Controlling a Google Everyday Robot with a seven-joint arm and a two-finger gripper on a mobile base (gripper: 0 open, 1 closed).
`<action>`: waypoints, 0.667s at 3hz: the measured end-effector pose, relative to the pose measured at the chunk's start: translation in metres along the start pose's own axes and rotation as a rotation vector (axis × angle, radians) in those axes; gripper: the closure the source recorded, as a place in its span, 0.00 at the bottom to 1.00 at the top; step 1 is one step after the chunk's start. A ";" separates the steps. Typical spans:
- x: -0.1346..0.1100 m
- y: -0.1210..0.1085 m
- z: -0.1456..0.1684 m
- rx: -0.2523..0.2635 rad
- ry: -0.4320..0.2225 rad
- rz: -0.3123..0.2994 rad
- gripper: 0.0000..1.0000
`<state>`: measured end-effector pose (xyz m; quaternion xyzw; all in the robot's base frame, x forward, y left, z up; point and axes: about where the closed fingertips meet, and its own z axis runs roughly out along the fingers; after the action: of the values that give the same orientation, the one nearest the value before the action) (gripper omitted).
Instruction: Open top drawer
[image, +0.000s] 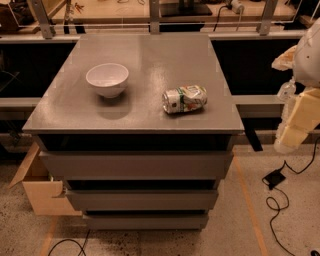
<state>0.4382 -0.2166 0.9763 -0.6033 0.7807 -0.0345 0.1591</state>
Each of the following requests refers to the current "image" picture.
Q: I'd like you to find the black floor cable left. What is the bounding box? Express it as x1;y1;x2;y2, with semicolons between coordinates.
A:
47;229;92;256

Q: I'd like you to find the clear sanitizer pump bottle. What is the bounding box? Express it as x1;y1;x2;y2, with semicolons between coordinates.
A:
277;79;296;101

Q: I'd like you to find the grey drawer cabinet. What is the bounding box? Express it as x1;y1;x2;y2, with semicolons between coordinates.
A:
23;33;243;216

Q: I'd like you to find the grey drawer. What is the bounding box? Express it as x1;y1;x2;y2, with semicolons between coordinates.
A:
40;151;233;180
83;214;208;230
66;190;218;211

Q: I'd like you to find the grey top drawer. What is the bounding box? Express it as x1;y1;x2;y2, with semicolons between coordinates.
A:
40;151;233;180

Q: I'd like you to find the white ceramic bowl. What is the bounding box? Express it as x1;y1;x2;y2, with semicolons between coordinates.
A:
86;63;129;98

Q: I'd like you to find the black power adapter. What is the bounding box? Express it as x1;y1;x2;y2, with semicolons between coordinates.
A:
262;170;286;190

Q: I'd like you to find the crushed soda can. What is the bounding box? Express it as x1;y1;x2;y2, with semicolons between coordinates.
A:
162;85;208;114

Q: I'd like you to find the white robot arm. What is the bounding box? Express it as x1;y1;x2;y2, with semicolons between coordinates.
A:
272;18;320;154

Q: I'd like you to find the white power strip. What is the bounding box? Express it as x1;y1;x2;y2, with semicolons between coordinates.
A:
226;0;244;14

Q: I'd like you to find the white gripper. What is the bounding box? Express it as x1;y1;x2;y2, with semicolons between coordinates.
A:
271;45;320;154

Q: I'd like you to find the grey bottom drawer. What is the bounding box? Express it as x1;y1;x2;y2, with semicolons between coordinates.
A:
83;214;208;230

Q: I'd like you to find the grey metal railing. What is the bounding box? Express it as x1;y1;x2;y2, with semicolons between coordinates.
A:
0;0;319;38

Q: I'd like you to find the cardboard box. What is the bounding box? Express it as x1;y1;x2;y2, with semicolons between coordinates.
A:
8;143;82;216

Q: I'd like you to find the grey middle drawer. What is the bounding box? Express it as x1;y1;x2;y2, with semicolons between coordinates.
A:
66;190;218;211

